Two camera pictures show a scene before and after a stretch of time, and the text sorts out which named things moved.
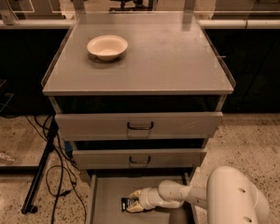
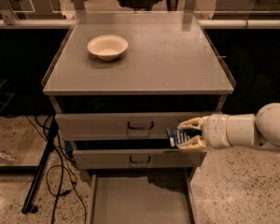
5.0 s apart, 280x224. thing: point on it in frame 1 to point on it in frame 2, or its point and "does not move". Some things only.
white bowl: x=107 y=48 does not move
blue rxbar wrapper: x=124 y=202 to x=177 y=135
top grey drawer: x=137 y=125 does not move
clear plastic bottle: x=2 y=156 does not move
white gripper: x=147 y=198 to x=217 y=131
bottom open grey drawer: x=108 y=186 does not move
